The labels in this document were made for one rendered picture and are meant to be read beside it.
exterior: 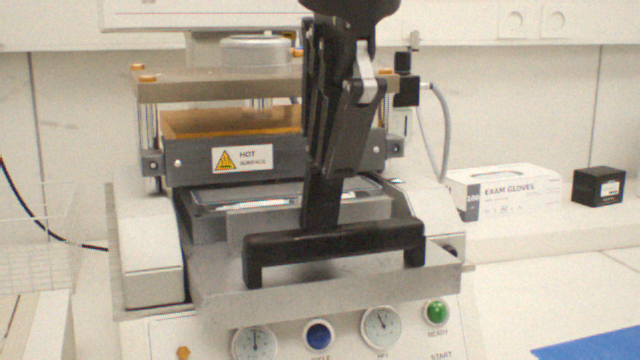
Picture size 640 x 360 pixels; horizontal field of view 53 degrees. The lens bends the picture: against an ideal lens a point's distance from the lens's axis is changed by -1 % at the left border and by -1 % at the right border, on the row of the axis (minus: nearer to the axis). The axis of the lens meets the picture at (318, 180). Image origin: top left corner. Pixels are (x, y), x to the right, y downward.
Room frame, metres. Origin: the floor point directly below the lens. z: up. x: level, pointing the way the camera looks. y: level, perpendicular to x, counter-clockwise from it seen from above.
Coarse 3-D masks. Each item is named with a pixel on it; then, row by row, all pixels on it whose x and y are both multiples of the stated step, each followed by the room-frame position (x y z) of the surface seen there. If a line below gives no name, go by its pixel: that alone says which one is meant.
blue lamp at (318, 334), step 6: (318, 324) 0.53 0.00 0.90; (324, 324) 0.53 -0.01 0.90; (312, 330) 0.52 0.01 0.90; (318, 330) 0.52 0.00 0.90; (324, 330) 0.52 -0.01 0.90; (306, 336) 0.52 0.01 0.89; (312, 336) 0.52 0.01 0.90; (318, 336) 0.52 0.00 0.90; (324, 336) 0.52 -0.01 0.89; (330, 336) 0.52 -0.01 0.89; (312, 342) 0.52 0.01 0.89; (318, 342) 0.52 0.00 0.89; (324, 342) 0.52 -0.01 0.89; (318, 348) 0.52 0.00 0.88; (324, 348) 0.52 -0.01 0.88
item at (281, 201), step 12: (348, 192) 0.61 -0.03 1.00; (360, 192) 0.61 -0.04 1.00; (372, 192) 0.62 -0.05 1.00; (204, 204) 0.61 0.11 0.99; (216, 204) 0.57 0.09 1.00; (228, 204) 0.57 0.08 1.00; (240, 204) 0.57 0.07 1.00; (252, 204) 0.58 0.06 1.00; (264, 204) 0.58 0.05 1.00; (276, 204) 0.59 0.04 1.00; (288, 204) 0.59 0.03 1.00
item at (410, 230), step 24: (408, 216) 0.51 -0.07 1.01; (264, 240) 0.46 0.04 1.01; (288, 240) 0.46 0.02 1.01; (312, 240) 0.47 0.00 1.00; (336, 240) 0.47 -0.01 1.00; (360, 240) 0.48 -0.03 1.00; (384, 240) 0.49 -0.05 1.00; (408, 240) 0.49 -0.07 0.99; (264, 264) 0.45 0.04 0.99; (288, 264) 0.46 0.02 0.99
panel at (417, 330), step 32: (160, 320) 0.50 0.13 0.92; (192, 320) 0.51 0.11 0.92; (288, 320) 0.53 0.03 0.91; (320, 320) 0.53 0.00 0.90; (352, 320) 0.54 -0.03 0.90; (416, 320) 0.56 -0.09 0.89; (448, 320) 0.57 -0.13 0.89; (160, 352) 0.49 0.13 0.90; (192, 352) 0.49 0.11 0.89; (224, 352) 0.50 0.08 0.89; (288, 352) 0.52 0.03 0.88; (320, 352) 0.52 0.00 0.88; (352, 352) 0.53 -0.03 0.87; (384, 352) 0.54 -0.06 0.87; (416, 352) 0.55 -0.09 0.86; (448, 352) 0.56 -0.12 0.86
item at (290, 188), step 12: (300, 180) 0.65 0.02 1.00; (348, 180) 0.65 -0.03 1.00; (360, 180) 0.65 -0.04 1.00; (192, 192) 0.61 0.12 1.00; (204, 192) 0.60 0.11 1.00; (216, 192) 0.60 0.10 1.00; (228, 192) 0.60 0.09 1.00; (240, 192) 0.60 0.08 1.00; (252, 192) 0.60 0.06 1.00; (264, 192) 0.60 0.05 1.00; (276, 192) 0.60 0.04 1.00; (288, 192) 0.60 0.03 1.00; (300, 192) 0.60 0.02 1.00
